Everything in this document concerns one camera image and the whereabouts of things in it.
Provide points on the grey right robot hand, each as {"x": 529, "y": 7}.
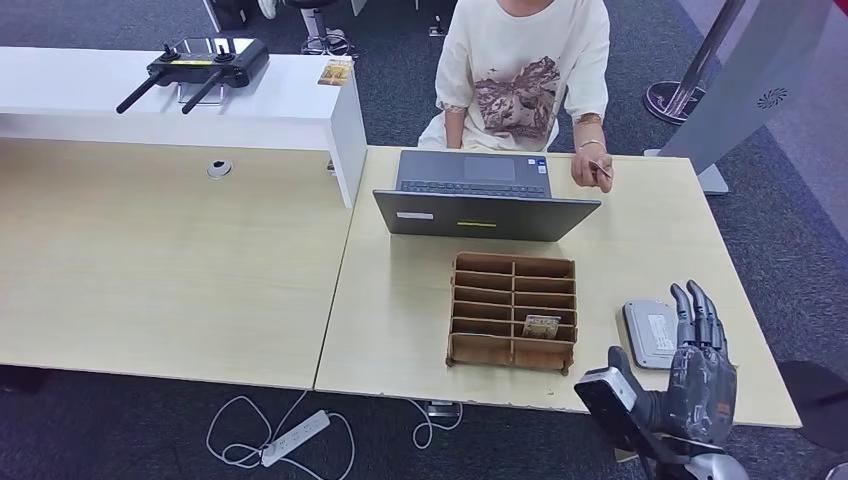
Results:
{"x": 702, "y": 391}

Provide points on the person's left hand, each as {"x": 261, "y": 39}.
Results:
{"x": 590, "y": 171}

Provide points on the hotel room key card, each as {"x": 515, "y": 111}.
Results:
{"x": 541, "y": 326}

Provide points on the person's left forearm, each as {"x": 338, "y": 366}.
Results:
{"x": 590, "y": 131}

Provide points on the person's right forearm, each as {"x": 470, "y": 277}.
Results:
{"x": 455, "y": 129}

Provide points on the grey card reader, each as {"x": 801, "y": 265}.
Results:
{"x": 646, "y": 331}

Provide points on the person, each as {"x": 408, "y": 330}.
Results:
{"x": 510, "y": 46}

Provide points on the wooden card organizer box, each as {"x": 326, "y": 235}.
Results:
{"x": 484, "y": 351}

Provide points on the yellow printed card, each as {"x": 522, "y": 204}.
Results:
{"x": 334, "y": 72}

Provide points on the metal stanchion with round base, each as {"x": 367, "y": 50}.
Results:
{"x": 662, "y": 104}

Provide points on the beige desk leg panel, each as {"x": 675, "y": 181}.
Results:
{"x": 625, "y": 456}

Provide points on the dark round floor base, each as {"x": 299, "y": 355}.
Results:
{"x": 811, "y": 397}

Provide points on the grey laptop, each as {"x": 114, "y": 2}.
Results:
{"x": 477, "y": 216}

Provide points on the grey kiosk panel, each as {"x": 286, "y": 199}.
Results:
{"x": 762, "y": 66}

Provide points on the grey power adapter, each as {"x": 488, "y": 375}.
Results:
{"x": 442, "y": 409}

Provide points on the stool base with footring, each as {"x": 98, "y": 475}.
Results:
{"x": 316, "y": 26}

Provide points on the black remote controller with antennas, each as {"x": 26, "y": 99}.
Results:
{"x": 218, "y": 63}

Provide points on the white power strip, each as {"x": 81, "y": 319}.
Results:
{"x": 296, "y": 438}

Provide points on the white raised counter shelf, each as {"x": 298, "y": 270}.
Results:
{"x": 79, "y": 86}

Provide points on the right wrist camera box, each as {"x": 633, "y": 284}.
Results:
{"x": 606, "y": 404}

